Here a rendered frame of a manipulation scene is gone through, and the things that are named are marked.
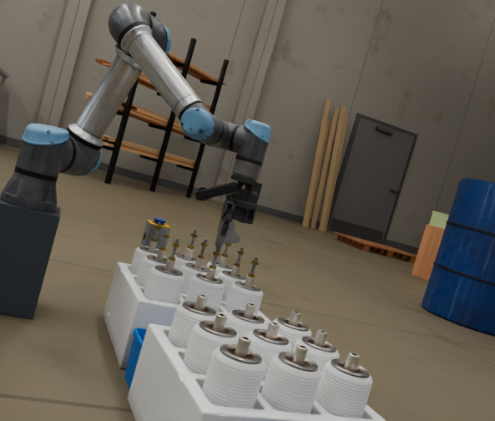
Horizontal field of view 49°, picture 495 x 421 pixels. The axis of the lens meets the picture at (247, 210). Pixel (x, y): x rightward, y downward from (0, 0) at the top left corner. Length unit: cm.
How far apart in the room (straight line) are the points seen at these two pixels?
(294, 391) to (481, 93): 1087
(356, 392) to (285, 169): 856
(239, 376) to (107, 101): 100
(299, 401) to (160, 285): 57
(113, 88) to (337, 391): 107
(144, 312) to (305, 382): 55
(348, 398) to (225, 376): 25
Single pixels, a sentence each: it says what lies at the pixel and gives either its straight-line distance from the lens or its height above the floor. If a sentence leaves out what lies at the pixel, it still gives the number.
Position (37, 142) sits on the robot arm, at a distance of 160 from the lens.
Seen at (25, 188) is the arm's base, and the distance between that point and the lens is 160.
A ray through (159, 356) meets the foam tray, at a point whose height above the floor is 16.
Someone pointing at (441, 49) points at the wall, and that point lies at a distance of 1114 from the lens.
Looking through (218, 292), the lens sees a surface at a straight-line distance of 148.
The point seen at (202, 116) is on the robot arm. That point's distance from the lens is 135.
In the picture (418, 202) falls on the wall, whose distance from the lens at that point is 1096.
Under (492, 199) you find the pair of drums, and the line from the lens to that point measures 384.
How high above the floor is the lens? 55
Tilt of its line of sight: 4 degrees down
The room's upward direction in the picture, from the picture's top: 16 degrees clockwise
